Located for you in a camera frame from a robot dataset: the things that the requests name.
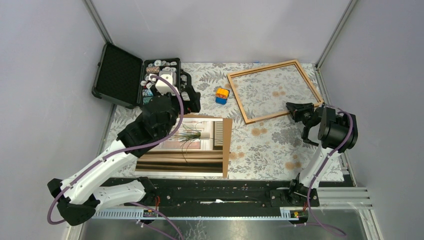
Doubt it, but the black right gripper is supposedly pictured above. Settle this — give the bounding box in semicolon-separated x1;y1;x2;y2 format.
285;101;315;128

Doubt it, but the wooden picture frame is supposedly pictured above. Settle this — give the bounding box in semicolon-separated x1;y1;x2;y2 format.
227;59;324;125

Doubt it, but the photo print of window plant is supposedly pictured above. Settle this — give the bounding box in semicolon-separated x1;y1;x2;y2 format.
135;115;224;177

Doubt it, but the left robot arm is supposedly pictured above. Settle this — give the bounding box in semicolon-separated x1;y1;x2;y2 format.
46;86;201;226

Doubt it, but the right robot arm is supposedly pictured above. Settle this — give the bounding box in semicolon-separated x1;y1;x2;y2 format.
285;102;359;206

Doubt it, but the yellow and blue toy block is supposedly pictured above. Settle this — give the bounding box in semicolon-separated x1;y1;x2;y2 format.
215;87;230;105

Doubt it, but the brown cardboard backing board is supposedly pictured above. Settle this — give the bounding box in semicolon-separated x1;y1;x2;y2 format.
181;114;233;179

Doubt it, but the floral patterned table mat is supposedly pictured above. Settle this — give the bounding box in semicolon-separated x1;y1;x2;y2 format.
182;63;316;181

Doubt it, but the black poker chip case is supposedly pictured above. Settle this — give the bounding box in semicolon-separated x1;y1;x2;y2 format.
91;43;193;109

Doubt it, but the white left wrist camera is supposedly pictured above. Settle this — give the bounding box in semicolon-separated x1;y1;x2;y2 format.
155;71;177;96

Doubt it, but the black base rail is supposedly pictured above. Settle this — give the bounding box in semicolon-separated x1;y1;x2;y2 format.
94;177;325;224

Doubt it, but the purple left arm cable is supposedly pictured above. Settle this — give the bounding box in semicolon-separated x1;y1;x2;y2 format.
46;74;185;240

